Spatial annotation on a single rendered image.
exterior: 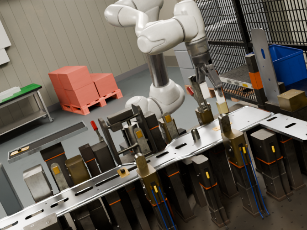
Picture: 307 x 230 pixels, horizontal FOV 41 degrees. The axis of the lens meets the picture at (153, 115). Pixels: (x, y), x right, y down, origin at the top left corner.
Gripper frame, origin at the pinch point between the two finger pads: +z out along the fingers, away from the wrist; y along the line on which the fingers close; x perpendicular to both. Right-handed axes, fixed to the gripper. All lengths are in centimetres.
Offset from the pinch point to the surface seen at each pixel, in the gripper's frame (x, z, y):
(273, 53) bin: 52, 2, -32
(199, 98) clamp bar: -0.7, 2.2, -14.6
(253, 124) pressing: 8.5, 13.6, 11.4
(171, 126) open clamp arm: -17.6, 8.9, -14.2
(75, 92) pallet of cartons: -16, 72, -532
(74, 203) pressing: -69, 13, 7
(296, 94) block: 27.8, 7.4, 16.4
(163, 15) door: 194, 10, -586
